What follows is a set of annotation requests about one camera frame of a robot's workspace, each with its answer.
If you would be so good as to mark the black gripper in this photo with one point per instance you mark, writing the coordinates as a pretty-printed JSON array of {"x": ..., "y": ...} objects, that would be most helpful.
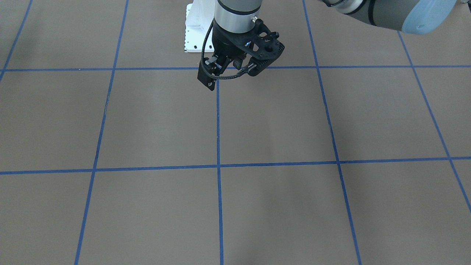
[{"x": 226, "y": 45}]

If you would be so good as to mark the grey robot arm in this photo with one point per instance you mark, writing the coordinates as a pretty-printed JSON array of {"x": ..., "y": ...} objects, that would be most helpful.
[{"x": 416, "y": 17}]

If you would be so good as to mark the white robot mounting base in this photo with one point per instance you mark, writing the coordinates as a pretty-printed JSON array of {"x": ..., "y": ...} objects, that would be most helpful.
[{"x": 198, "y": 17}]

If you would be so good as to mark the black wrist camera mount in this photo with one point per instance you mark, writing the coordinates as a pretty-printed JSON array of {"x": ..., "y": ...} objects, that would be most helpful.
[{"x": 262, "y": 45}]

